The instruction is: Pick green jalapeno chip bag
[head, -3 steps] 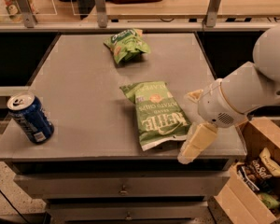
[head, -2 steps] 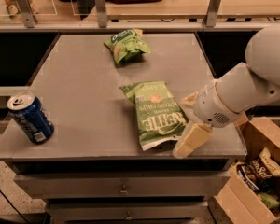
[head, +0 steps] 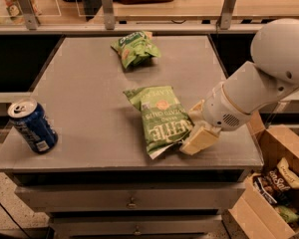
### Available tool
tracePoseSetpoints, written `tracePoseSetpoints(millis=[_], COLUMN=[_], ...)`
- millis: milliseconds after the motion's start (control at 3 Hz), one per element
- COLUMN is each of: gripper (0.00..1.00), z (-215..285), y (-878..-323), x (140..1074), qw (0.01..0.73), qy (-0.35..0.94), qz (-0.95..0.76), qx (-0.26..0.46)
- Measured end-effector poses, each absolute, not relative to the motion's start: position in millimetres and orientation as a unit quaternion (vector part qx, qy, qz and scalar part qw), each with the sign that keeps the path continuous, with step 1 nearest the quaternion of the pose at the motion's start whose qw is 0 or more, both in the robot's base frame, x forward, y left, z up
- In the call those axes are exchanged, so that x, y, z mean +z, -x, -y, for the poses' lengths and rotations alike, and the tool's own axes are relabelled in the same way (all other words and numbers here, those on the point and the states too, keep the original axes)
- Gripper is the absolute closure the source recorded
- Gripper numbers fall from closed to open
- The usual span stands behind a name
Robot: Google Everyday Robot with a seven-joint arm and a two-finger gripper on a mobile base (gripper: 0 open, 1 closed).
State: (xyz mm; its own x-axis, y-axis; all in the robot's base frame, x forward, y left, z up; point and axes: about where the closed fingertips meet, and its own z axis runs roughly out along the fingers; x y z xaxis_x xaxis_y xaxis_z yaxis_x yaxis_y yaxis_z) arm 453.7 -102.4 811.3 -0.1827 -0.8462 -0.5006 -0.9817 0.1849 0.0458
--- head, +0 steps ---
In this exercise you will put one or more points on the right metal bracket post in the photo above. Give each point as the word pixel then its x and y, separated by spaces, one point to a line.
pixel 225 18

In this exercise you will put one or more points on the grey drawer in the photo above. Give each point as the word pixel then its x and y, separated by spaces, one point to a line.
pixel 130 197
pixel 135 225

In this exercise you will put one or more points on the blue soda can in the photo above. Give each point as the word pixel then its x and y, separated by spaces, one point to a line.
pixel 28 117

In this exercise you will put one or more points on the upper grey drawer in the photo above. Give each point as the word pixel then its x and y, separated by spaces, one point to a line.
pixel 130 197

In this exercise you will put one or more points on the middle metal bracket post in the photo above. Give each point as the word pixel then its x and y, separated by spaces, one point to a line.
pixel 109 17

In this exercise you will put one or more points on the dark sea salt snack bag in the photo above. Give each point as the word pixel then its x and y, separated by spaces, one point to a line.
pixel 273 187

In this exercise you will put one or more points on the metal bracket post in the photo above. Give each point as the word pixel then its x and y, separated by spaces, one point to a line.
pixel 225 18
pixel 109 17
pixel 29 15

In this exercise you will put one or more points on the green Kettle jalapeno chip bag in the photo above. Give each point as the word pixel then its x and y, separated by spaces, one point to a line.
pixel 165 121

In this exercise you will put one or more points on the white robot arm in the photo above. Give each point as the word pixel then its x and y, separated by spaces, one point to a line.
pixel 271 75

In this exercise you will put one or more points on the lower grey drawer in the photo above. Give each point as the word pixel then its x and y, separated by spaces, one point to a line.
pixel 135 225

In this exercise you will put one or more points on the small green snack bag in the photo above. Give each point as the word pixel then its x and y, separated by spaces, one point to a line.
pixel 135 48

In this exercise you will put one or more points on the left metal bracket post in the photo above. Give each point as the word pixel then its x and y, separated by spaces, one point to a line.
pixel 29 15

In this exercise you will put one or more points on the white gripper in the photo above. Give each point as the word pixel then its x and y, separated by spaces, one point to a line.
pixel 220 110

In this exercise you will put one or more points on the yellow snack bag in box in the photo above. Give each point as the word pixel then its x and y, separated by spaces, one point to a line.
pixel 291 177

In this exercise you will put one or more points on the green snack bag in box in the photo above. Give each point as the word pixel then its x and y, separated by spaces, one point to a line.
pixel 289 215

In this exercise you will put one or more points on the cardboard box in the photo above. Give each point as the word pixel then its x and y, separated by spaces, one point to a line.
pixel 269 206

